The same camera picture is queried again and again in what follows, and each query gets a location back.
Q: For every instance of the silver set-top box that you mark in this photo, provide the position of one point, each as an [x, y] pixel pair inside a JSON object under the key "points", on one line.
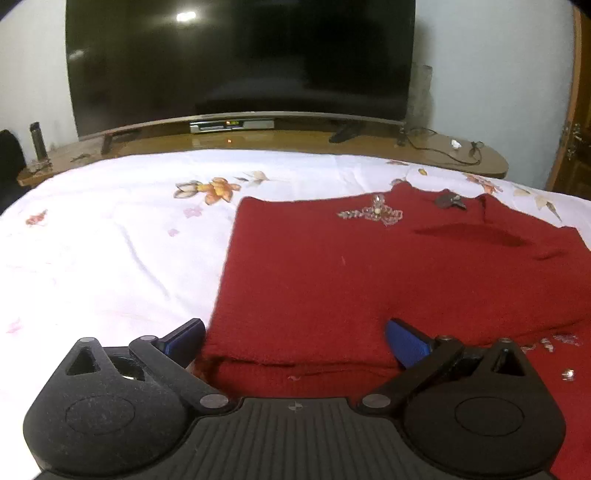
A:
{"points": [[216, 126]]}

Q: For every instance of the wooden tv stand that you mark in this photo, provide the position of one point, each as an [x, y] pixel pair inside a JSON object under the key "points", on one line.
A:
{"points": [[427, 149]]}

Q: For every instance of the brown wooden door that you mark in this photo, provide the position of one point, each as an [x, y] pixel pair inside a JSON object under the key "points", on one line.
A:
{"points": [[573, 177]]}

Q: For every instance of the clear glass vase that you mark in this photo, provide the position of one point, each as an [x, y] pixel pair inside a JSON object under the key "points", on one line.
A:
{"points": [[419, 103]]}

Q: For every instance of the red knit sweater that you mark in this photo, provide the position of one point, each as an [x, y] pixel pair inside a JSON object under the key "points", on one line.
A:
{"points": [[308, 288]]}

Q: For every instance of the black curved television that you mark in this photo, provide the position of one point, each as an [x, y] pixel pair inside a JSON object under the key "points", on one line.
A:
{"points": [[134, 62]]}

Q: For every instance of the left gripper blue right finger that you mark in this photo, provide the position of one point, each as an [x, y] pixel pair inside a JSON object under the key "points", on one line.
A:
{"points": [[423, 358]]}

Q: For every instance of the black garment on chair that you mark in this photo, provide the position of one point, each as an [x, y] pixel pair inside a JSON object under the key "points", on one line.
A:
{"points": [[12, 162]]}

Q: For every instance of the white floral bed sheet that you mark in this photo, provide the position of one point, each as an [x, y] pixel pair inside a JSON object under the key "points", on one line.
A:
{"points": [[138, 245]]}

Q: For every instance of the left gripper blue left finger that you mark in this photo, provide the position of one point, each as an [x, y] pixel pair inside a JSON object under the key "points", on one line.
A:
{"points": [[166, 360]]}

